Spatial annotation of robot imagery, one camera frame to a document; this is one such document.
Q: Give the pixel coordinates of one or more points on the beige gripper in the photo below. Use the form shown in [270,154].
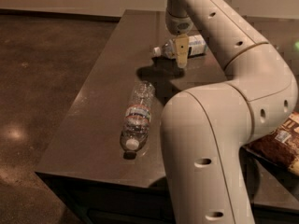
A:
[177,26]

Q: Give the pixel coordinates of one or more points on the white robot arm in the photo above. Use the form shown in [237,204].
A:
[203,128]

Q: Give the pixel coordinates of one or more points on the clear plastic water bottle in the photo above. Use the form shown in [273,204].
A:
[137,117]

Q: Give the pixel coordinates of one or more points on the brown sea salt snack bag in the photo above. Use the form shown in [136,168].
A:
[280,147]

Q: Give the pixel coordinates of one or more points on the dark table base frame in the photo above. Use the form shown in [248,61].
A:
[105,203]

